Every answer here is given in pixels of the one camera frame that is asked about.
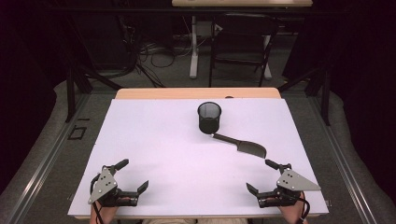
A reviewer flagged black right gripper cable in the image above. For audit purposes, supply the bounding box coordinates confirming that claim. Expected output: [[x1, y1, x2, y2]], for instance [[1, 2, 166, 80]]
[[295, 191, 312, 224]]

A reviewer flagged black metal stand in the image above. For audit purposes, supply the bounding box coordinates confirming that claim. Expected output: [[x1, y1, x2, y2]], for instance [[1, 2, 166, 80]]
[[277, 65, 332, 127], [64, 64, 125, 124]]

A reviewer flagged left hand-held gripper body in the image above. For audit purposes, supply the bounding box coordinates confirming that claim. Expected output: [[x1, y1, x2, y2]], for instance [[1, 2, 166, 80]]
[[88, 164, 140, 208]]

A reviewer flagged white table cover board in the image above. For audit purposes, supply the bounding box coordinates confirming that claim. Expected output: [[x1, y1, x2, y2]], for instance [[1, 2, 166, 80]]
[[67, 97, 331, 217]]

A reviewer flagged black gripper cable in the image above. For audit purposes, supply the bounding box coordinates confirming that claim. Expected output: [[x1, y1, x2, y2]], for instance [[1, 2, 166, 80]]
[[89, 173, 106, 224], [295, 191, 312, 224]]

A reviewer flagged white-legged desk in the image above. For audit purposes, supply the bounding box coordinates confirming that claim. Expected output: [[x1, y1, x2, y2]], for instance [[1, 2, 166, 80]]
[[171, 0, 314, 80]]

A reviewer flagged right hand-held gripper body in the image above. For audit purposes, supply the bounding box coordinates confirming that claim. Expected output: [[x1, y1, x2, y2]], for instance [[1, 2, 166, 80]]
[[257, 163, 322, 209]]

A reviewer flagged black mesh pen holder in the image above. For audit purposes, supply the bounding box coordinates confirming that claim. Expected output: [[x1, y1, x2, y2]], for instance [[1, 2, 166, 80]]
[[197, 101, 223, 135]]

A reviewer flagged person's right hand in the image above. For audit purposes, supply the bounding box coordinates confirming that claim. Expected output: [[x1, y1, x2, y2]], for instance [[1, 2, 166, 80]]
[[277, 192, 308, 224]]

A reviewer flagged person's left hand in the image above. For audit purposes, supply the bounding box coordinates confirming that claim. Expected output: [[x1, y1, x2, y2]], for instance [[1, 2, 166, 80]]
[[90, 201, 120, 224]]

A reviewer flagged black folding chair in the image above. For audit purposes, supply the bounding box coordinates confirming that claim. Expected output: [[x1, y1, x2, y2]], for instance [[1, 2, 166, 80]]
[[207, 12, 280, 89]]

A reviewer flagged black knife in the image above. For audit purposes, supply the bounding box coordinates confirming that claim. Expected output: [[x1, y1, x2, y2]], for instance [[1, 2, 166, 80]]
[[211, 133, 268, 160]]

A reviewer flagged white box under desk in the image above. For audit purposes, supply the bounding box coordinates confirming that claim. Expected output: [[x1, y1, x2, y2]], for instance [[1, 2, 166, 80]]
[[195, 20, 224, 38]]

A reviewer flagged wooden table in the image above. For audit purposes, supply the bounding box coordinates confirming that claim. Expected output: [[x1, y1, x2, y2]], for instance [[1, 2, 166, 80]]
[[114, 87, 282, 100]]

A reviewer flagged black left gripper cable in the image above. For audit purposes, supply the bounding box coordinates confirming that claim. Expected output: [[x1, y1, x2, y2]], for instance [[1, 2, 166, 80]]
[[89, 173, 106, 224]]

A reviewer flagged tangle of floor cables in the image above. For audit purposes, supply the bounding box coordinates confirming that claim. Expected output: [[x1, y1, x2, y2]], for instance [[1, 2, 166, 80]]
[[122, 18, 195, 89]]

